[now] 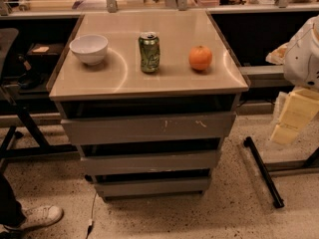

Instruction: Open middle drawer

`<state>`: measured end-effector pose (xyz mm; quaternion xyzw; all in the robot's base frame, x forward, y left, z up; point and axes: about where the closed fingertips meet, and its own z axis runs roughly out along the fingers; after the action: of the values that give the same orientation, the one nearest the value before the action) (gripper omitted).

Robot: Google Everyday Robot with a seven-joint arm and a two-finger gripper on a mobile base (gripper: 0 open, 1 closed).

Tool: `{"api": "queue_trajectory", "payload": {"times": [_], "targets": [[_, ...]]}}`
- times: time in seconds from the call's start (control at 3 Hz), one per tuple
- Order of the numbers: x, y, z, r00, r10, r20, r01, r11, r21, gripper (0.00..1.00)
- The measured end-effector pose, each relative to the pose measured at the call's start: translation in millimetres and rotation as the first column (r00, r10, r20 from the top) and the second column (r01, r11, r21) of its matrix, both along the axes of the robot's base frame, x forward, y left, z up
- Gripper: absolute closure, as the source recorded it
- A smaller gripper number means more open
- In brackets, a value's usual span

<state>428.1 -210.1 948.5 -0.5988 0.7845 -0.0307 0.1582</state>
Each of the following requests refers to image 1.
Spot grey drawer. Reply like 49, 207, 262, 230
95, 177, 210, 197
81, 150, 221, 175
62, 112, 236, 145

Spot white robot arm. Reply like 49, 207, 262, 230
266, 16, 319, 144

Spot grey drawer cabinet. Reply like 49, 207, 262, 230
50, 10, 248, 199

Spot grey bottom drawer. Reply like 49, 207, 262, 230
95, 177, 210, 197

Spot grey top drawer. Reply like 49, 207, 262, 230
62, 112, 236, 145

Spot orange fruit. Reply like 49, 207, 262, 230
188, 46, 212, 71

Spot green soda can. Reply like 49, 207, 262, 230
139, 32, 160, 74

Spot white ceramic bowl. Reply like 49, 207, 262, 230
69, 34, 109, 65

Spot white sneaker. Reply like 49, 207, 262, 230
2, 205, 64, 231

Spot dark trouser leg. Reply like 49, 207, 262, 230
0, 174, 26, 228

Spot white floor cable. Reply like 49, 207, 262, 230
85, 192, 99, 239

